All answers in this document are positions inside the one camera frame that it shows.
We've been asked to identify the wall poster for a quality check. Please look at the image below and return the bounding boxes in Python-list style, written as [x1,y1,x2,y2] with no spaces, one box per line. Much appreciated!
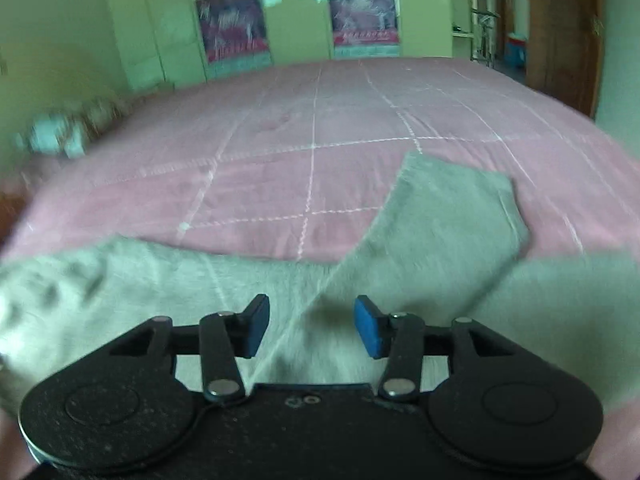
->
[326,0,401,58]
[196,0,271,63]

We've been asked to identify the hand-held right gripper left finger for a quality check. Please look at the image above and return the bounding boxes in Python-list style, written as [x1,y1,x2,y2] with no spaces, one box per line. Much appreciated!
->
[107,294,271,405]

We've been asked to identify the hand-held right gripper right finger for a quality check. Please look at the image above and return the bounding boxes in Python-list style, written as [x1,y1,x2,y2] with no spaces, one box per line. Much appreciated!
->
[354,295,518,403]

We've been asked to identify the metal drying rack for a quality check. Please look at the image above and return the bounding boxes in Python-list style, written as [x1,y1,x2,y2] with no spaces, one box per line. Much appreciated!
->
[472,10,498,66]

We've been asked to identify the corner shelf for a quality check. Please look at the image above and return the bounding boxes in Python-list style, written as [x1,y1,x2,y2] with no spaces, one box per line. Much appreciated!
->
[447,0,476,61]

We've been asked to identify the brown hallway door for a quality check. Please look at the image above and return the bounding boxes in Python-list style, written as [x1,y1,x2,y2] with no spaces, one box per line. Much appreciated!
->
[495,0,516,58]

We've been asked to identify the grey-green shorts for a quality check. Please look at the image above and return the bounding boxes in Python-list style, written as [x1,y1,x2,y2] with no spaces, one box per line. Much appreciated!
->
[0,152,640,423]

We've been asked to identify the red and blue stool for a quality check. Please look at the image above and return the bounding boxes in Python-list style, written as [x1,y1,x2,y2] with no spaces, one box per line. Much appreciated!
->
[505,32,526,68]

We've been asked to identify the white patterned pillow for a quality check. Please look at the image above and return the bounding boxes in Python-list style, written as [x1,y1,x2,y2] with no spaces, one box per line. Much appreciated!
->
[20,112,86,158]

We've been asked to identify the pale green wardrobe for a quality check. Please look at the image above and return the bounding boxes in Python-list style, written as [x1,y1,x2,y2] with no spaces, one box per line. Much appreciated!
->
[102,0,451,93]

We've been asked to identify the pink bed with headboard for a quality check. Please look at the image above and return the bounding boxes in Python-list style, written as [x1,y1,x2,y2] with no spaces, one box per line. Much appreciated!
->
[0,56,640,480]

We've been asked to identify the brown wooden door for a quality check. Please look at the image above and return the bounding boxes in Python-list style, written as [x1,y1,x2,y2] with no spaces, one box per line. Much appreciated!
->
[527,0,603,118]

